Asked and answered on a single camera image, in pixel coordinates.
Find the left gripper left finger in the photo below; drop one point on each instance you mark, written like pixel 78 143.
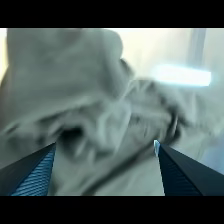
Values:
pixel 28 176

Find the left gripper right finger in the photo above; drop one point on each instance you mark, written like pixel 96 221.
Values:
pixel 186 176

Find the grey garment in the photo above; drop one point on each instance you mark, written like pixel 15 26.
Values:
pixel 83 100

